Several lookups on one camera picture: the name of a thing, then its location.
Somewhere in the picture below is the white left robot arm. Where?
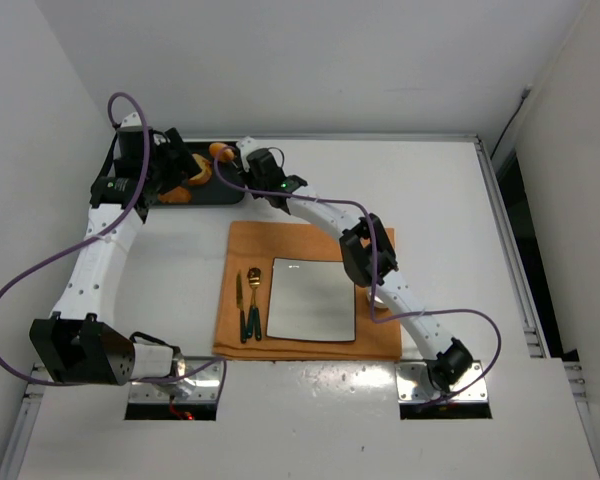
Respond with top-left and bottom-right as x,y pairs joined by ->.
29,114 -> 201,385

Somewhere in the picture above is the black plastic tray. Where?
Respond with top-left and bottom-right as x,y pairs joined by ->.
160,141 -> 244,207

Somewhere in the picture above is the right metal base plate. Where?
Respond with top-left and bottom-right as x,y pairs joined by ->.
396,361 -> 489,405

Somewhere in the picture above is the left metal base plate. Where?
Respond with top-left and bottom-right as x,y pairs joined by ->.
128,356 -> 226,406

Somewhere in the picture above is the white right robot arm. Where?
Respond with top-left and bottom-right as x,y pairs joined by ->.
234,137 -> 473,393

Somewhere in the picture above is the metal cup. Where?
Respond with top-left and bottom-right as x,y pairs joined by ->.
368,296 -> 388,311

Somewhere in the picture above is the brown croissant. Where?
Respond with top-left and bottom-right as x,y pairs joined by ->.
158,186 -> 192,205

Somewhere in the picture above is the orange cloth placemat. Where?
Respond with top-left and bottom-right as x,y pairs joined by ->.
212,221 -> 402,362

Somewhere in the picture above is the gold knife green handle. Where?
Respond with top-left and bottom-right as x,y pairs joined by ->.
236,270 -> 247,344

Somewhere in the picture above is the white square plate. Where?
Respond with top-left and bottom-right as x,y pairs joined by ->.
266,258 -> 356,343

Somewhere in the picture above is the round orange bread roll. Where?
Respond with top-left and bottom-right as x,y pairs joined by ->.
209,142 -> 236,164

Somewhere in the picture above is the metal base plate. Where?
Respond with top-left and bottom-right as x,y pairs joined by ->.
396,361 -> 489,405
128,356 -> 226,406

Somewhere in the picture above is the black wall cable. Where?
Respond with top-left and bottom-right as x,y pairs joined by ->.
490,89 -> 530,161

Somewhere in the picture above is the sliced bread piece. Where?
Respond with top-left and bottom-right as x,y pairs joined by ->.
187,153 -> 212,186

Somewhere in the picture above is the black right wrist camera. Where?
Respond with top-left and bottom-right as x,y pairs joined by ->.
246,148 -> 286,191

